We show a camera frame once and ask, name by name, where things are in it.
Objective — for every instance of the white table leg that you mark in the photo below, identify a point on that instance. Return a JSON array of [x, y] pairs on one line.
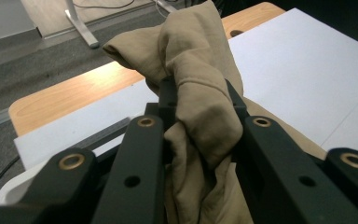
[[82, 28]]

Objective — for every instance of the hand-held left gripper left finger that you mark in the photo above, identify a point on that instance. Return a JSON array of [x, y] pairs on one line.
[[167, 99]]

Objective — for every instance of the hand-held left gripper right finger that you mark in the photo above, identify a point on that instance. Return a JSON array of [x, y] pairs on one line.
[[237, 102]]

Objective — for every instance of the white glossy tray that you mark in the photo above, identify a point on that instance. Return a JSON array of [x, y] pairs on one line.
[[12, 186]]

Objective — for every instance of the wooden table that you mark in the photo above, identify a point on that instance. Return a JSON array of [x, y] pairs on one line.
[[74, 93]]

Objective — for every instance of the khaki pants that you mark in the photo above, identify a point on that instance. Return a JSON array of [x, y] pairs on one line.
[[199, 109]]

